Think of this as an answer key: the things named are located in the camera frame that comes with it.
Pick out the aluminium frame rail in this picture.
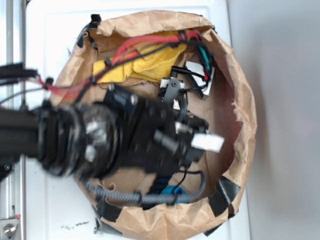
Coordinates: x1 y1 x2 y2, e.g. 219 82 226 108
0 0 26 240

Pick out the teal yarn ball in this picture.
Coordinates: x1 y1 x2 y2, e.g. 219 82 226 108
160 185 190 205

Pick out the brown paper bag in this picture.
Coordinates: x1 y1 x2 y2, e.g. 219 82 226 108
57 10 258 240

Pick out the metal corner bracket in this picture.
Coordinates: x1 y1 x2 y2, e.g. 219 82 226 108
0 218 22 240

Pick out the yellow cloth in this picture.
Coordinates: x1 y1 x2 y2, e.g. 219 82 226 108
92 30 187 85

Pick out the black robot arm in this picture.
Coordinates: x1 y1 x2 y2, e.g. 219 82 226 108
0 79 225 178

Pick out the grey coiled cable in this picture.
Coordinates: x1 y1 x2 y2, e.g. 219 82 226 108
84 169 207 206

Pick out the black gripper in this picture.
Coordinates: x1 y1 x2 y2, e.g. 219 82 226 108
103 61 225 176

